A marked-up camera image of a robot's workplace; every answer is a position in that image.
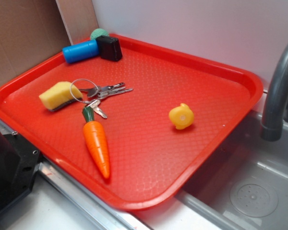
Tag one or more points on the orange toy carrot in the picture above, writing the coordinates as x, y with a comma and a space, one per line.
96, 142

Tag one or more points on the red plastic tray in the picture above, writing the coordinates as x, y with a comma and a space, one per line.
150, 160

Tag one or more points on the yellow rubber duck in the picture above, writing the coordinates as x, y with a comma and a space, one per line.
181, 116

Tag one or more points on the black plastic box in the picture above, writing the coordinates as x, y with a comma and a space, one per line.
109, 48

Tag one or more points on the yellow sponge with dark pad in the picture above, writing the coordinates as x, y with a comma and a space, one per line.
60, 95

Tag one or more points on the blue plastic cylinder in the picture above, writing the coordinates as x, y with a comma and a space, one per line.
80, 51

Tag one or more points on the green textured ball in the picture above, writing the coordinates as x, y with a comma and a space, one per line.
97, 33

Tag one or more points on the grey toy faucet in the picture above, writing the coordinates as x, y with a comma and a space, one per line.
276, 103

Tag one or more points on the grey plastic sink basin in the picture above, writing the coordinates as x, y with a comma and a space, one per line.
243, 185

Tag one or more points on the brown cardboard panel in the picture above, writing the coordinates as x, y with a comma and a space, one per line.
31, 31

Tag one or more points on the silver keys on wire ring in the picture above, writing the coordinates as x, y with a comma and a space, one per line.
97, 94

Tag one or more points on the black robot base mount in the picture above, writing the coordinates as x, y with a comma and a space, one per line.
19, 162

